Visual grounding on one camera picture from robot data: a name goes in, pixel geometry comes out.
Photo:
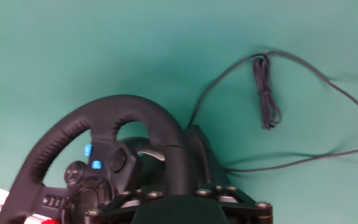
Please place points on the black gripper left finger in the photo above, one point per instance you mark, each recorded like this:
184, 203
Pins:
117, 211

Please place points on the green table mat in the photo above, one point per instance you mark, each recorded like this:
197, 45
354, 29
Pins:
73, 46

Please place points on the black racing steering wheel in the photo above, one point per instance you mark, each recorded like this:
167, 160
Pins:
104, 115

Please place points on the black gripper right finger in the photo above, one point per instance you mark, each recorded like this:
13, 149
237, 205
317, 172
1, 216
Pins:
247, 211

